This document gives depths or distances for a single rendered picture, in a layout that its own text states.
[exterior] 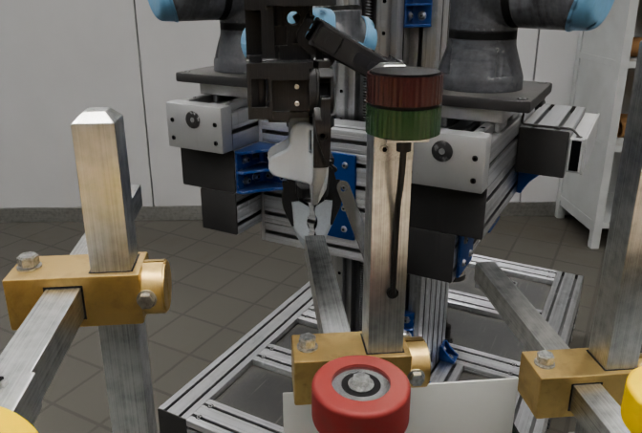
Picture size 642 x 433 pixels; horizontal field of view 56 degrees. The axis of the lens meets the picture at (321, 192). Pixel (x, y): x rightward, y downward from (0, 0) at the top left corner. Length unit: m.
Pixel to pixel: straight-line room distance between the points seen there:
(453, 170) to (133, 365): 0.57
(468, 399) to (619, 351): 0.16
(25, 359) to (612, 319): 0.53
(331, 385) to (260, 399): 1.14
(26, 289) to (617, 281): 0.55
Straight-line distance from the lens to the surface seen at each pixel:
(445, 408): 0.72
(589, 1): 0.99
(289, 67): 0.56
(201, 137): 1.19
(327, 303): 0.71
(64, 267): 0.59
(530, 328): 0.78
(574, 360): 0.72
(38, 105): 3.41
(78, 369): 2.24
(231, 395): 1.66
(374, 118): 0.47
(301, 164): 0.60
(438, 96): 0.47
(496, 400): 0.74
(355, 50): 0.58
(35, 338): 0.51
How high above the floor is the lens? 1.21
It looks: 19 degrees down
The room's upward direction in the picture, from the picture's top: straight up
